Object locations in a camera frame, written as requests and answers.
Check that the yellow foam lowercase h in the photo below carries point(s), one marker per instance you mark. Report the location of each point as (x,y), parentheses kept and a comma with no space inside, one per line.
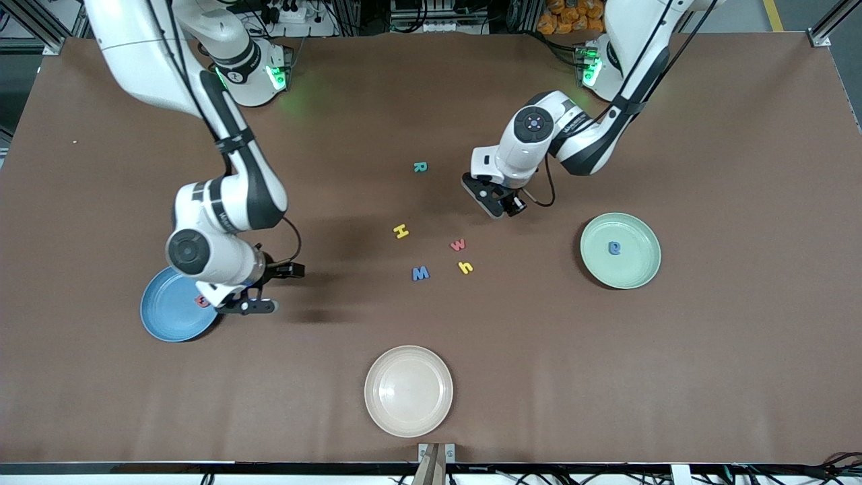
(465,268)

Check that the aluminium frame profile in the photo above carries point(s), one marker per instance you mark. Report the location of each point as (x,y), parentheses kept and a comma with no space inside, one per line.
(40,23)
(832,23)

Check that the orange objects pile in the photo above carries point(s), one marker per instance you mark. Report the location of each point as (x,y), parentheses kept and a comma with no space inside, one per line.
(572,17)

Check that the blue foam lowercase a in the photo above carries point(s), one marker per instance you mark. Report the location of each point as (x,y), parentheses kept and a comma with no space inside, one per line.
(617,250)

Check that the beige round plate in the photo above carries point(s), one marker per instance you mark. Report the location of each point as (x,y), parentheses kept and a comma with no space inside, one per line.
(409,391)

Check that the red foam letter Q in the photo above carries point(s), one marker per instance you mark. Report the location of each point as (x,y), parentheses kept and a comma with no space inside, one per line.
(200,302)

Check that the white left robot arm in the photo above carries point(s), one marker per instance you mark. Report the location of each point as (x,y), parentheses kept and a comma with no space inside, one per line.
(633,27)

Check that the white power strip with plugs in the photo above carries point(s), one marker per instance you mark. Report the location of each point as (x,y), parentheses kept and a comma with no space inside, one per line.
(296,13)

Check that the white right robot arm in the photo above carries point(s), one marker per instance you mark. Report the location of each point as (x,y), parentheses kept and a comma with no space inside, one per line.
(145,60)

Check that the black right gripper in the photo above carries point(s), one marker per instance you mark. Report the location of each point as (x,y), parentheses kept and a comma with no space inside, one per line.
(272,271)

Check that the green round plate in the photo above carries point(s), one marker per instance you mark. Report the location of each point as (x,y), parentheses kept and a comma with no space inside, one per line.
(626,266)

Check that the long white power strip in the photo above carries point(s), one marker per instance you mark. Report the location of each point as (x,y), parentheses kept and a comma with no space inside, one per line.
(441,25)

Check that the red foam lowercase w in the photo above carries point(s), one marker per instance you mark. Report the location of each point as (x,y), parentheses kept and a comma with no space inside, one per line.
(458,245)

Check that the metal table edge bracket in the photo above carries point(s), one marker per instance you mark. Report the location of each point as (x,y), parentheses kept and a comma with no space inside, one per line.
(422,453)

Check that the yellow foam letter H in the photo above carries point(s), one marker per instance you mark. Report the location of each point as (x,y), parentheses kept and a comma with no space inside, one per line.
(401,231)

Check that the blue foam letter W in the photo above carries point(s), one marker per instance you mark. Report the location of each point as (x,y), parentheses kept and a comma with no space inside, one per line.
(420,273)

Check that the blue round plate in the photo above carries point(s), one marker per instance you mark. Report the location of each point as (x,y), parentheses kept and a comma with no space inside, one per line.
(168,320)

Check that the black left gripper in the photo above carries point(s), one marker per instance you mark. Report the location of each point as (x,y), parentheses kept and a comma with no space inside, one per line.
(515,201)

